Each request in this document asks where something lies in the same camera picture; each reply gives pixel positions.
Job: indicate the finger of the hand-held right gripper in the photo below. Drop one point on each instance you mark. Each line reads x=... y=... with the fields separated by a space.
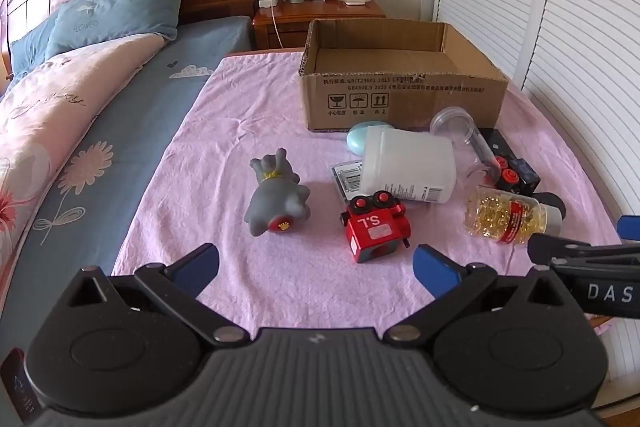
x=630 y=227
x=570 y=249

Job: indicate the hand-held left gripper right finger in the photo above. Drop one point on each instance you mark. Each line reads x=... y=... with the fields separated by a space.
x=434 y=271

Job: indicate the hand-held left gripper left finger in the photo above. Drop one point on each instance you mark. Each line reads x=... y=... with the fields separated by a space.
x=200 y=266

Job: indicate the red toy train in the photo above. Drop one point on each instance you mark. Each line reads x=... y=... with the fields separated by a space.
x=375 y=232

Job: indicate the yellow capsule bottle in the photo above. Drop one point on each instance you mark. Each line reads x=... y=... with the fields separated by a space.
x=495 y=213

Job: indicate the black toy train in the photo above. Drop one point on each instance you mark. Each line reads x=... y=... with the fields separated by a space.
x=525 y=173

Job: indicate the grey elephant toy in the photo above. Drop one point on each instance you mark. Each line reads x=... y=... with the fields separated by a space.
x=275 y=202

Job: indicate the white plastic jar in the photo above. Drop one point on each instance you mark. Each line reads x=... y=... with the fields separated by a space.
x=405 y=162

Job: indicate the brown cardboard box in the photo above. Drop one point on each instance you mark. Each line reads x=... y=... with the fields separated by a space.
x=400 y=97

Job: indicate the clear labelled packet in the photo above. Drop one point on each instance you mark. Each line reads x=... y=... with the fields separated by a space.
x=347 y=179

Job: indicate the black flat box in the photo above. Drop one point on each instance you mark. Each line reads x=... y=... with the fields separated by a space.
x=500 y=139

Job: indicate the pink cloth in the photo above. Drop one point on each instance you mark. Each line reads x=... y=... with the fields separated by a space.
x=225 y=132

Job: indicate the clear plastic jar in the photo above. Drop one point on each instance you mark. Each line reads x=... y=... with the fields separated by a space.
x=450 y=122

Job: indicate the teal oval case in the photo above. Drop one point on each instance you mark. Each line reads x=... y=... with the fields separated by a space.
x=356 y=138

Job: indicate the blue floral bed sheet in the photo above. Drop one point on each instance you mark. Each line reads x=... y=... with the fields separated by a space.
x=130 y=117

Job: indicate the pink floral quilt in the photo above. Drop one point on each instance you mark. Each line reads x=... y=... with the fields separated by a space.
x=50 y=107

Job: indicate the wooden nightstand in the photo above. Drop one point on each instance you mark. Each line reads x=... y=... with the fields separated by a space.
x=290 y=24

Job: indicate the large blue pillow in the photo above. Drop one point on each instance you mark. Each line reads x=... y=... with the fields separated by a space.
x=115 y=12

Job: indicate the small blue pillow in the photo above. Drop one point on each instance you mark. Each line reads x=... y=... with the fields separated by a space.
x=30 y=44

